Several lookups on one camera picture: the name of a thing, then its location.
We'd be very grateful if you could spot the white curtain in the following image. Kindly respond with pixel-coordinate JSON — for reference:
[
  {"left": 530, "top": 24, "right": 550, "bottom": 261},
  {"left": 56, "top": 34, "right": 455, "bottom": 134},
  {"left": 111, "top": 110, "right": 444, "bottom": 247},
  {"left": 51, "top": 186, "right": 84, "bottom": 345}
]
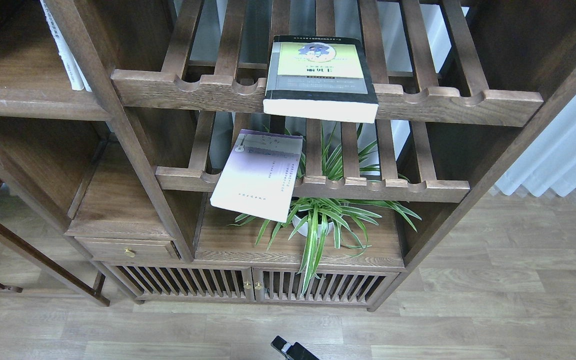
[{"left": 490, "top": 95, "right": 576, "bottom": 197}]

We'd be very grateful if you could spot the white plant pot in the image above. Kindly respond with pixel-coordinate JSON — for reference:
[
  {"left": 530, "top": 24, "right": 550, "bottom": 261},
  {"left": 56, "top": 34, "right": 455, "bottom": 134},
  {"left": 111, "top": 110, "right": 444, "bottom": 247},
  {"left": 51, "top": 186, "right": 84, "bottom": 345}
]
[{"left": 291, "top": 210, "right": 324, "bottom": 237}]

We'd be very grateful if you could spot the lavender white paperback book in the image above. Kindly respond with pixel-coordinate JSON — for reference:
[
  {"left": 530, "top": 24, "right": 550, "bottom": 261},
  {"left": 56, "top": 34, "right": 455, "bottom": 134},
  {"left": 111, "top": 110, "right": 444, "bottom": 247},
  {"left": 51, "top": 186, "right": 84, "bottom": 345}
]
[{"left": 210, "top": 129, "right": 303, "bottom": 223}]

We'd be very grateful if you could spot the brass drawer knob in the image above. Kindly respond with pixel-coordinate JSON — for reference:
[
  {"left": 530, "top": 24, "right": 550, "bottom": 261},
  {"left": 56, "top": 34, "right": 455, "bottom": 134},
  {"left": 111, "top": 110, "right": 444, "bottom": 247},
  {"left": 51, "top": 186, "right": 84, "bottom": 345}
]
[{"left": 124, "top": 247, "right": 137, "bottom": 258}]

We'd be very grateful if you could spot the green and black thick book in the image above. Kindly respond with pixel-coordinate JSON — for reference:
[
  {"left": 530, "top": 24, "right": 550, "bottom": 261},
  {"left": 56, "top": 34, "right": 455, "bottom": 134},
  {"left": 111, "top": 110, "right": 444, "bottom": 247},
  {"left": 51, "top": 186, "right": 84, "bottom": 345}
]
[{"left": 263, "top": 35, "right": 378, "bottom": 124}]

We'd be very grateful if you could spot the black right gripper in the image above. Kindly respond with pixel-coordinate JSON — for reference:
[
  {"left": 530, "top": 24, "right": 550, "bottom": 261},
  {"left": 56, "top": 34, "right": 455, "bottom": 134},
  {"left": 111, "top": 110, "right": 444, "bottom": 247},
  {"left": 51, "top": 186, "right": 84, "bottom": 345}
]
[{"left": 270, "top": 335, "right": 319, "bottom": 360}]

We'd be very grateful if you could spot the white upright book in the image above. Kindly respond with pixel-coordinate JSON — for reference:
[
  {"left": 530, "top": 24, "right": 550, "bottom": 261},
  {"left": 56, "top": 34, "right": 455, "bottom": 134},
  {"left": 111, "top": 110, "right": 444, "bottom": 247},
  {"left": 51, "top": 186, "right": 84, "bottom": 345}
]
[
  {"left": 74, "top": 60, "right": 92, "bottom": 92},
  {"left": 39, "top": 0, "right": 85, "bottom": 91}
]

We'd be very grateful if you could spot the dark wooden bookshelf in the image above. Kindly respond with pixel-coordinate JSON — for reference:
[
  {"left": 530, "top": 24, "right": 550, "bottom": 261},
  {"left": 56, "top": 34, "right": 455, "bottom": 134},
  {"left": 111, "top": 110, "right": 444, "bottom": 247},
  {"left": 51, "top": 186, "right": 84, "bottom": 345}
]
[{"left": 0, "top": 0, "right": 576, "bottom": 312}]

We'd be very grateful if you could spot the spider plant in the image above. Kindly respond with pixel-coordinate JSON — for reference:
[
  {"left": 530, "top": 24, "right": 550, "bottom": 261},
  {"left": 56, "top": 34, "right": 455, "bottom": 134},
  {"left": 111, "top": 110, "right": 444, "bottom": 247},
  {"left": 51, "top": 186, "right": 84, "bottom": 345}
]
[{"left": 255, "top": 125, "right": 422, "bottom": 296}]

